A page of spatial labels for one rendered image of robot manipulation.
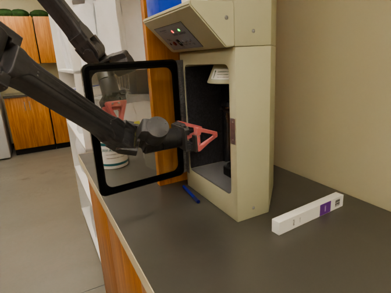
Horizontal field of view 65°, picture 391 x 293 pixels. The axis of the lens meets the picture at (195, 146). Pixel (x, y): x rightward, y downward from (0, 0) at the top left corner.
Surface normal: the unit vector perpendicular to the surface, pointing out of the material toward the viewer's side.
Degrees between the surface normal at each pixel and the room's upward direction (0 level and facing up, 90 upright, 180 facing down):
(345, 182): 90
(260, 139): 90
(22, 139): 90
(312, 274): 0
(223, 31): 90
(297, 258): 0
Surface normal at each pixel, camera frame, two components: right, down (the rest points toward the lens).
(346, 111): -0.89, 0.17
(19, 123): 0.46, 0.22
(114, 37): -0.18, 0.38
